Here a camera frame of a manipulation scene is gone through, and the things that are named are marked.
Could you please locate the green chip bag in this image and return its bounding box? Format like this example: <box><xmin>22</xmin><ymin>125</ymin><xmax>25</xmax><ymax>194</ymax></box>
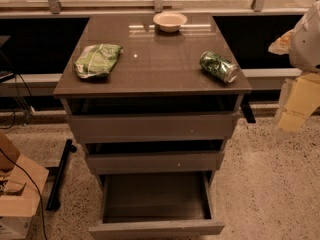
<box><xmin>74</xmin><ymin>44</ymin><xmax>123</xmax><ymax>79</ymax></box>

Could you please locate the black stand leg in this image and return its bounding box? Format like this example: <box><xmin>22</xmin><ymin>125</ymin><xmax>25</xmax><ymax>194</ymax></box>
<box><xmin>46</xmin><ymin>139</ymin><xmax>77</xmax><ymax>211</ymax></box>

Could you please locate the grey middle drawer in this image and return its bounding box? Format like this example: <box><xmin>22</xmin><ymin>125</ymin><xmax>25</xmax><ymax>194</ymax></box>
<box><xmin>86</xmin><ymin>140</ymin><xmax>224</xmax><ymax>174</ymax></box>

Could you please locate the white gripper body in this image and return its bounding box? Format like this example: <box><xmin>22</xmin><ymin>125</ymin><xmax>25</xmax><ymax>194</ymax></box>
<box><xmin>279</xmin><ymin>73</ymin><xmax>320</xmax><ymax>118</ymax></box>

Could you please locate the grey top drawer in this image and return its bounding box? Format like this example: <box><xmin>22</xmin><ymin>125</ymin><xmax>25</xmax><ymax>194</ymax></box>
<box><xmin>64</xmin><ymin>95</ymin><xmax>241</xmax><ymax>144</ymax></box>

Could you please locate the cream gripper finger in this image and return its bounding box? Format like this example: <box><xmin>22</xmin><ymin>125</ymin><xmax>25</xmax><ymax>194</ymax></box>
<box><xmin>272</xmin><ymin>110</ymin><xmax>307</xmax><ymax>139</ymax></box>

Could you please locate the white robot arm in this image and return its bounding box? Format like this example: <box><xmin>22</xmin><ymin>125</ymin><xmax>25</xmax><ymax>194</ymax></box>
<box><xmin>268</xmin><ymin>0</ymin><xmax>320</xmax><ymax>138</ymax></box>

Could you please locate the white paper bowl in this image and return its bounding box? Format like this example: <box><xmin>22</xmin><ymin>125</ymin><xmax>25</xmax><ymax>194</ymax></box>
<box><xmin>153</xmin><ymin>12</ymin><xmax>187</xmax><ymax>33</ymax></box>

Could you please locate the grey drawer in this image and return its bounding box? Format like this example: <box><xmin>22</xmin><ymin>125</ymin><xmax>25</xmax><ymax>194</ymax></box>
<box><xmin>86</xmin><ymin>140</ymin><xmax>224</xmax><ymax>174</ymax></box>
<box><xmin>89</xmin><ymin>172</ymin><xmax>224</xmax><ymax>240</ymax></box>
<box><xmin>64</xmin><ymin>95</ymin><xmax>241</xmax><ymax>144</ymax></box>

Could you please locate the cardboard box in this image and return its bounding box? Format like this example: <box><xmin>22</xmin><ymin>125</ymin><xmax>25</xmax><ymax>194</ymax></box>
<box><xmin>0</xmin><ymin>133</ymin><xmax>49</xmax><ymax>240</ymax></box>

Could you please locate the grey drawer cabinet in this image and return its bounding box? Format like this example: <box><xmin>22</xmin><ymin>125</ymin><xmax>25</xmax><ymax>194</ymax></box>
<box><xmin>53</xmin><ymin>13</ymin><xmax>253</xmax><ymax>192</ymax></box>

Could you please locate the green soda can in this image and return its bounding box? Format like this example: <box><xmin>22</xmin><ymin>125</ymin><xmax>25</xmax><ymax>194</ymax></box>
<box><xmin>199</xmin><ymin>51</ymin><xmax>240</xmax><ymax>84</ymax></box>

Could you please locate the grey bottom drawer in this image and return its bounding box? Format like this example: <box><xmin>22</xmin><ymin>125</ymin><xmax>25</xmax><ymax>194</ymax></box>
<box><xmin>89</xmin><ymin>172</ymin><xmax>224</xmax><ymax>240</ymax></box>

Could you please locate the black cable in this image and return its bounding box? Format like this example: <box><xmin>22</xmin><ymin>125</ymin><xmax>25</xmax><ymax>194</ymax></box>
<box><xmin>0</xmin><ymin>148</ymin><xmax>48</xmax><ymax>240</ymax></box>

